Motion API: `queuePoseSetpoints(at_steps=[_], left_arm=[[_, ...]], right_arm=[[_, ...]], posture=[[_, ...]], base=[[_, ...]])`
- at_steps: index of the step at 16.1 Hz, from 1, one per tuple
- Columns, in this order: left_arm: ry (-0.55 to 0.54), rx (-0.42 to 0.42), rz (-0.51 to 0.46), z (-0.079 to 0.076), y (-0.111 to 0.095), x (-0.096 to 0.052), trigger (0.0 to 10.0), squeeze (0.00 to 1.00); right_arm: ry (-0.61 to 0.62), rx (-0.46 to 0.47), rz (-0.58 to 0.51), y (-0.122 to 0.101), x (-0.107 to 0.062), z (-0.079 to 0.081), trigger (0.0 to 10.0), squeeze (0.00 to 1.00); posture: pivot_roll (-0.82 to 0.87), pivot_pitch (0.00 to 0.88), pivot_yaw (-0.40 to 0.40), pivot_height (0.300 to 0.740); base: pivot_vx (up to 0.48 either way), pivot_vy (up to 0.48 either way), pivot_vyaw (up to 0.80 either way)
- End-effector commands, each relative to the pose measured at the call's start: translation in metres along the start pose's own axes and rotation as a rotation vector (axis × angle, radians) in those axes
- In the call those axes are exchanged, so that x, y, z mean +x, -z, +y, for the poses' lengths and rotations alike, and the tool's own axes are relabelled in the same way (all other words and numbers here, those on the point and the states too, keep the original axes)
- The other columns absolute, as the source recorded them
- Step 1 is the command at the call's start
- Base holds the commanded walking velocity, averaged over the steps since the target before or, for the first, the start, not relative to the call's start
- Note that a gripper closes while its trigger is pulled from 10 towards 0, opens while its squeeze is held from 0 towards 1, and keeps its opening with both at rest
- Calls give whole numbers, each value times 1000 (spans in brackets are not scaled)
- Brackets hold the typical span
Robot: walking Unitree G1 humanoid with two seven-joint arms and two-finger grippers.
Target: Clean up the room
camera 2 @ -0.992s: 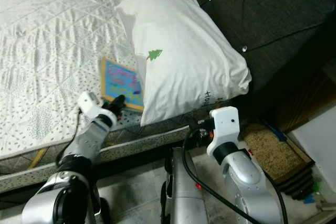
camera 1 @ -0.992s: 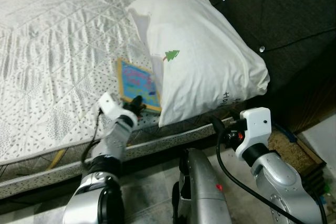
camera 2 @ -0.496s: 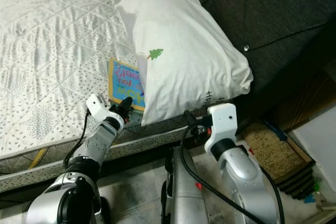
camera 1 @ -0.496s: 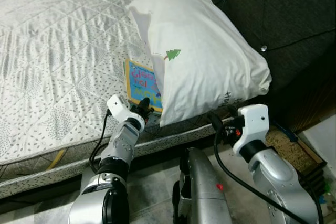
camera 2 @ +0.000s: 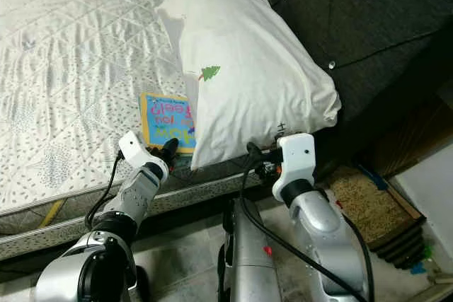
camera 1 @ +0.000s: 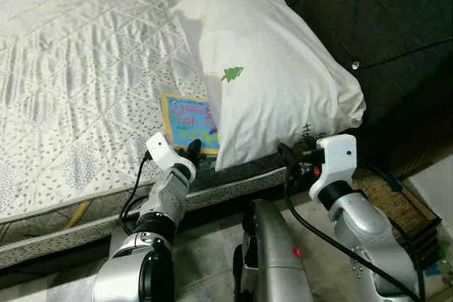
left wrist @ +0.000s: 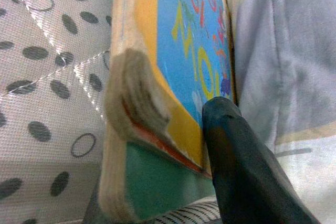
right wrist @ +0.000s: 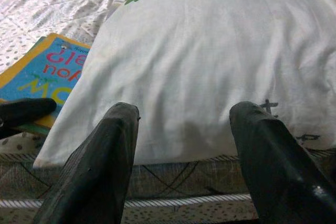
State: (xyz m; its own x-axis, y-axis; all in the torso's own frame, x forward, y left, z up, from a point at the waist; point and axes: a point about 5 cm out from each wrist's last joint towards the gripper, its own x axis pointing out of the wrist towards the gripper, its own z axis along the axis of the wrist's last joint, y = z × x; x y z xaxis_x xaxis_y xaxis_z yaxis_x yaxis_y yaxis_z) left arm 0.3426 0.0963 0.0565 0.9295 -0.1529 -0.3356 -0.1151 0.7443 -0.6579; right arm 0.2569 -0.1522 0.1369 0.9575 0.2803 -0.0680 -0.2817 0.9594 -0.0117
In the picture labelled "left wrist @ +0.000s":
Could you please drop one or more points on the colourful children's book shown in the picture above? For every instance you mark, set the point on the colourful children's book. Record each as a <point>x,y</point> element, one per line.
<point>170,51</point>

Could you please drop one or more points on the pale grey pillow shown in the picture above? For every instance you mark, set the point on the pale grey pillow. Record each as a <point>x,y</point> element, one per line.
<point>288,51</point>

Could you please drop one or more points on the grey patterned mattress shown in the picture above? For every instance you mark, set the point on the grey patterned mattress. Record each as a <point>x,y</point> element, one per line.
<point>39,77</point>

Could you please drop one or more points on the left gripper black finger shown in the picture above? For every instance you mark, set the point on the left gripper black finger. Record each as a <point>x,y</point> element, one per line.
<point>244,171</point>

